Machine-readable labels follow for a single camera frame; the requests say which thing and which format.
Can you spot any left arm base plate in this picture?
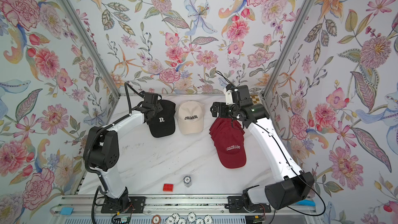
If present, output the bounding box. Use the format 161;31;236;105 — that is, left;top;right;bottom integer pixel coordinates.
99;196;146;214

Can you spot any aluminium front rail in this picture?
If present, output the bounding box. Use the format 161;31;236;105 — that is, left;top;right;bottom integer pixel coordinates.
51;194;315;217

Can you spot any stack of poker chips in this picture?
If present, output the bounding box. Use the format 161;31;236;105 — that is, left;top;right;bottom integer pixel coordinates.
183;176;192;187

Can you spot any red cap back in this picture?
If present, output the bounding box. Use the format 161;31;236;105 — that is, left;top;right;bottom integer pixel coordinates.
214;135;247;169

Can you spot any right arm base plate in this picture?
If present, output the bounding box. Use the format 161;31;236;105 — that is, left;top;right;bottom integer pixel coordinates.
225;196;272;214

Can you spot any orange poker chip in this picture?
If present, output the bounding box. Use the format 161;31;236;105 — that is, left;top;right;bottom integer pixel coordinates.
151;215;161;224

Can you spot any blue toy microphone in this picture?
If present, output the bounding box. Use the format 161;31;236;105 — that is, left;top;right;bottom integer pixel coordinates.
297;200;316;206

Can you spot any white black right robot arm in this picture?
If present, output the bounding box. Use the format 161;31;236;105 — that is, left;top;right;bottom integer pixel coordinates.
210;102;315;210

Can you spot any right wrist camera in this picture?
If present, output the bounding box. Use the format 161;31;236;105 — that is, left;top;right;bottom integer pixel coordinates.
224;84;253;107

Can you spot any red cap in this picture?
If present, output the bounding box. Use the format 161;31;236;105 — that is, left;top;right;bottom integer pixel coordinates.
214;135;247;169
210;124;245;144
209;118;242;132

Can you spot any wooden chess board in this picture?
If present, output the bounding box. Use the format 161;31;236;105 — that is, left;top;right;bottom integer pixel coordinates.
250;94;263;104

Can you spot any black cap front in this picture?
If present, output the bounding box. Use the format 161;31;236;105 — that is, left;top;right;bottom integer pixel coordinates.
148;100;176;138

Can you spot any white poker chip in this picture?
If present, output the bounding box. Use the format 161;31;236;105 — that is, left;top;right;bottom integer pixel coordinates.
165;216;175;224
172;213;180;223
195;218;204;224
203;215;213;224
187;212;197;223

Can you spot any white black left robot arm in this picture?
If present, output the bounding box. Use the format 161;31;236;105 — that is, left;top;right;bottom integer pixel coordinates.
84;91;163;199

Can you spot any cream cap front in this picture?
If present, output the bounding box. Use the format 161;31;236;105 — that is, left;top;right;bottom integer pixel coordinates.
175;101;204;135

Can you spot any red toy brick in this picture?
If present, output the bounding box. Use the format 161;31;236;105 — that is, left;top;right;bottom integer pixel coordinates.
163;184;174;192

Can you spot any blue tag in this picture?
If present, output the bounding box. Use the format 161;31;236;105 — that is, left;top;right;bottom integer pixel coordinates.
60;207;74;215

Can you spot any black corrugated cable conduit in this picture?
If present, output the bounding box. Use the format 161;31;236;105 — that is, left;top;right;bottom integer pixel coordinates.
83;82;145;224

